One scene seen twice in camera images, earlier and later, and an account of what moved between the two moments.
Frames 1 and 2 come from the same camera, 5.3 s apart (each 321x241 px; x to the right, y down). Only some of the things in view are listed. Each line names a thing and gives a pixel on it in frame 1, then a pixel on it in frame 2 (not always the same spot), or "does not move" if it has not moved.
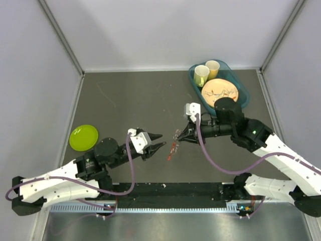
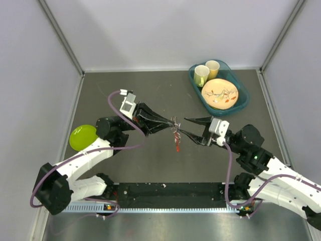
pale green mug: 201,72 does not move
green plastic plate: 84,137 does not move
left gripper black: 149,152 → 149,126
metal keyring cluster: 177,132 → 176,125
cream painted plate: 216,88 does not move
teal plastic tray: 225,72 does not move
